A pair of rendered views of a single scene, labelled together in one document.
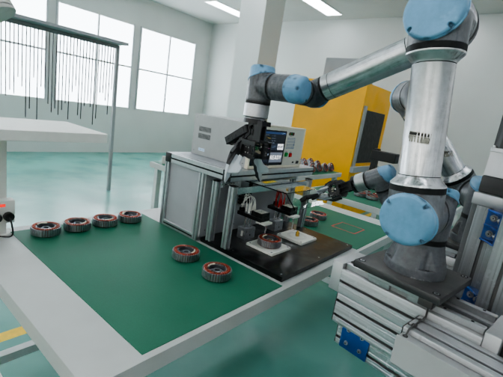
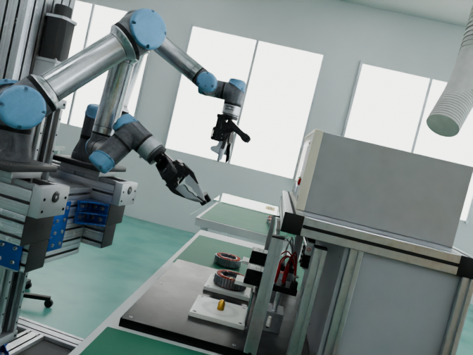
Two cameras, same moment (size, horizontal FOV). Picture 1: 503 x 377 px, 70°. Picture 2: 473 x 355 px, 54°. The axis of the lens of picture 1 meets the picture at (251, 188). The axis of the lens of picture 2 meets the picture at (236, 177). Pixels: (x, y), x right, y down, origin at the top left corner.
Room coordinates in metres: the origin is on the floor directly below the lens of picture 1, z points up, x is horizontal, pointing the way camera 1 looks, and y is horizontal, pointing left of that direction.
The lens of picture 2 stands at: (2.79, -1.01, 1.23)
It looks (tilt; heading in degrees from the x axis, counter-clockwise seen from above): 4 degrees down; 146
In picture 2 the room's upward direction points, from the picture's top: 13 degrees clockwise
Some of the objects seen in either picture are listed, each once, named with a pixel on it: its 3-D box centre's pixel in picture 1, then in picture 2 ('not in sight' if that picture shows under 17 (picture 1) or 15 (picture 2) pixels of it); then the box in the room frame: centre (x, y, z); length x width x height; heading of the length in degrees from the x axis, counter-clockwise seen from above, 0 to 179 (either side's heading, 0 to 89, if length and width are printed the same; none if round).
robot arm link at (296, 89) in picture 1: (291, 89); (211, 86); (1.05, -0.07, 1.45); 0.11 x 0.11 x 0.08; 52
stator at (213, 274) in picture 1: (216, 271); (227, 260); (1.24, 0.08, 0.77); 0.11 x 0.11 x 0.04
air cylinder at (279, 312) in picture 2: (275, 224); (272, 317); (1.85, -0.16, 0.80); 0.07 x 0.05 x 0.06; 142
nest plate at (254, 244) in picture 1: (269, 245); (229, 287); (1.57, -0.12, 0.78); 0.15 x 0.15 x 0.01; 52
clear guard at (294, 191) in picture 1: (281, 191); (248, 213); (1.60, -0.14, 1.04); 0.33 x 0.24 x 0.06; 52
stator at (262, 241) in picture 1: (269, 241); (230, 279); (1.57, -0.12, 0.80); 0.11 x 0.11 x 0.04
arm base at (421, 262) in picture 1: (418, 250); (92, 148); (0.89, -0.45, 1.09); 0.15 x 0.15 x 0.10
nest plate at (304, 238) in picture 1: (296, 236); (219, 311); (1.76, -0.27, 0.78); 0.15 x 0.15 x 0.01; 52
